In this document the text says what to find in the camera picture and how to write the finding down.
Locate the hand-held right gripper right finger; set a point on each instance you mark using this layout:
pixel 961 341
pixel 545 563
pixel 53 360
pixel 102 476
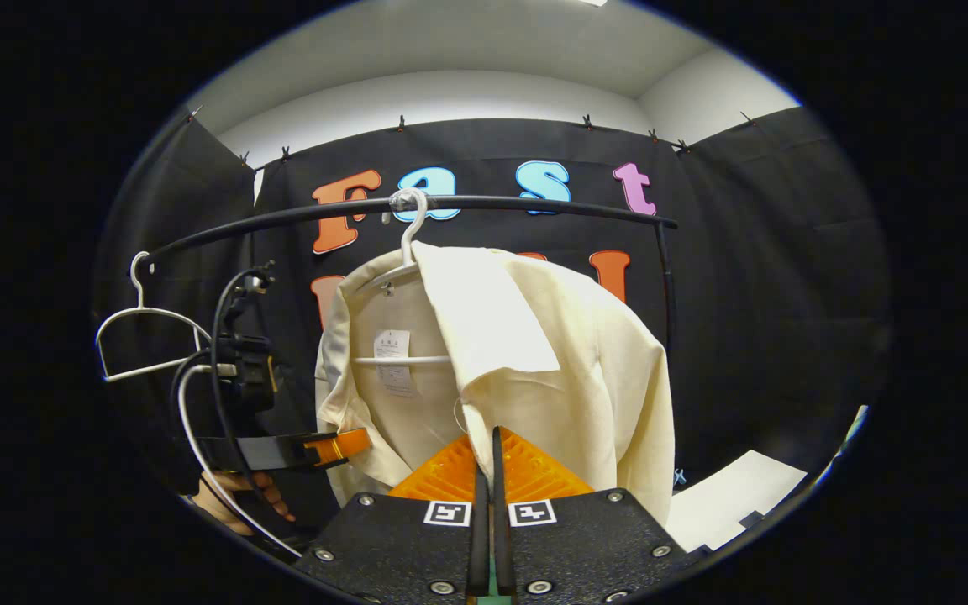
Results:
pixel 502 555

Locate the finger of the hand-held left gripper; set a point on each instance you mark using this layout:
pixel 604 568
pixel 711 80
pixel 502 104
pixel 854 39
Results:
pixel 282 451

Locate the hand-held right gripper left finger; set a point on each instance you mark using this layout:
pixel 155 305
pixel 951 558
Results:
pixel 480 555

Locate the cream shirt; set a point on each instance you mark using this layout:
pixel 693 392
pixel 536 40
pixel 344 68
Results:
pixel 585 378

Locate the white hanger with taped hook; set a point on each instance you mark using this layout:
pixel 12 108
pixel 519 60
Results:
pixel 408 244

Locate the white plastic hanger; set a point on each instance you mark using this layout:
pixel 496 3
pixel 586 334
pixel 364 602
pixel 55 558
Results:
pixel 141 310

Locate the white floor sheet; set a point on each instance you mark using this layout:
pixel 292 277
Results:
pixel 736 496

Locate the black backdrop cloth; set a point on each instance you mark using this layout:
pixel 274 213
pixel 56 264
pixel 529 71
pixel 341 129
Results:
pixel 770 294

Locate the black clothes rail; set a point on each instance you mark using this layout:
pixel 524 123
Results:
pixel 501 201

